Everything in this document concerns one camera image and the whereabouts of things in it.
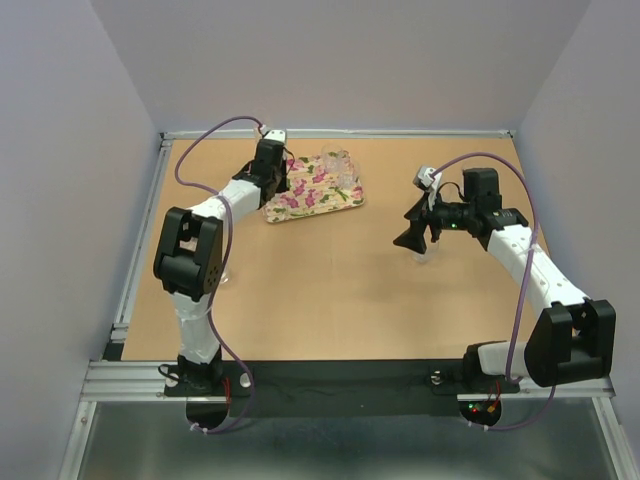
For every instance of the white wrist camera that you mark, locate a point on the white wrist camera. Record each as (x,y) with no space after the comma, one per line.
(428,180)
(276,135)

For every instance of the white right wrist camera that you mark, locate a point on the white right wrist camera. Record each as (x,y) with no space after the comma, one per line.
(428,180)

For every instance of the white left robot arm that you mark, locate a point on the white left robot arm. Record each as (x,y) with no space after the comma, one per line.
(190,261)

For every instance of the clear glass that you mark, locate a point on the clear glass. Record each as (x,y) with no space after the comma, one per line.
(348,176)
(226,280)
(429,255)

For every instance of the floral patterned tray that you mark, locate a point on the floral patterned tray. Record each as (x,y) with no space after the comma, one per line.
(311,192)

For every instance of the aluminium front frame rail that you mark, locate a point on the aluminium front frame rail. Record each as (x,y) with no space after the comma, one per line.
(139,381)

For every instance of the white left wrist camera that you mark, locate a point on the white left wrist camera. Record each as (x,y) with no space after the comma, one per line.
(276,135)

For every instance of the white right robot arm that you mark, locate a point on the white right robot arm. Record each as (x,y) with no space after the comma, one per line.
(573,338)

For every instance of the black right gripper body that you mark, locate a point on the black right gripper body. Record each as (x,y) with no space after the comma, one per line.
(449,215)

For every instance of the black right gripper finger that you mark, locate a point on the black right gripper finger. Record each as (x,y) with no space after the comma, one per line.
(413,238)
(421,209)

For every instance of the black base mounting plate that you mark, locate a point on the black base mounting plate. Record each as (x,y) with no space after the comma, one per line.
(289,389)

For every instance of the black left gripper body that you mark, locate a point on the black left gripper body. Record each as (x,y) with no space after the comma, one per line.
(280,176)

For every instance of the clear faceted glass tumbler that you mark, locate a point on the clear faceted glass tumbler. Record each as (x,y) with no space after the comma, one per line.
(334,157)

